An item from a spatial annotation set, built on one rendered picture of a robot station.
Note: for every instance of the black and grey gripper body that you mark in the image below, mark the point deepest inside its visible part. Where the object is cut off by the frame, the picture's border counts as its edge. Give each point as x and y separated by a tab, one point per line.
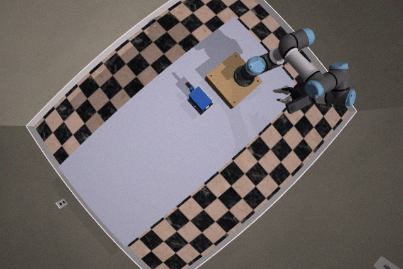
300	90

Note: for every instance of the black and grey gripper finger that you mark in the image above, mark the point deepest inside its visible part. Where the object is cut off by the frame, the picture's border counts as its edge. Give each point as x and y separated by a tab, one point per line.
286	100
285	90

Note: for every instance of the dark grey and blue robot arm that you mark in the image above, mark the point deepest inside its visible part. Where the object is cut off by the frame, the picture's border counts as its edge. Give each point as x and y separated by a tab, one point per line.
330	88

